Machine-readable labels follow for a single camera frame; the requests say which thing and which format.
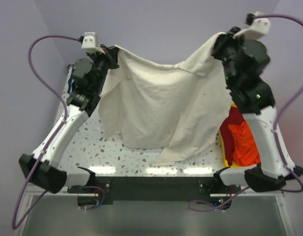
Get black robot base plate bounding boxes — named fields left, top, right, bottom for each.
left=68, top=177, right=241, bottom=207

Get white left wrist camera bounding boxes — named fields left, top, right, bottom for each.
left=79, top=32, right=100, bottom=54

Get folded blue printed t shirt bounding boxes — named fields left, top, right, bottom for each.
left=67, top=64, right=74, bottom=94

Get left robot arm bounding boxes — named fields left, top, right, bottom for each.
left=19, top=45, right=119, bottom=194

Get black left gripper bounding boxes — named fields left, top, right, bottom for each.
left=87, top=44, right=120, bottom=93

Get orange t shirt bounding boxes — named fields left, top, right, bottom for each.
left=228, top=121, right=261, bottom=166

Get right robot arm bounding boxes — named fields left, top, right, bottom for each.
left=211, top=27, right=303, bottom=193

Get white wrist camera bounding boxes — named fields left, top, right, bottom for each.
left=233, top=11, right=271, bottom=40
left=79, top=32, right=100, bottom=54

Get dark red t shirt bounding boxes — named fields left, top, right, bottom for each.
left=219, top=105, right=247, bottom=167

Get cream white t shirt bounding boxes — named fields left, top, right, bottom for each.
left=98, top=34, right=232, bottom=165

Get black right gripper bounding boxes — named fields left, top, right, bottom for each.
left=210, top=27, right=252, bottom=86

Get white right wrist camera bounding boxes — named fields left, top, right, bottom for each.
left=233, top=11, right=271, bottom=40

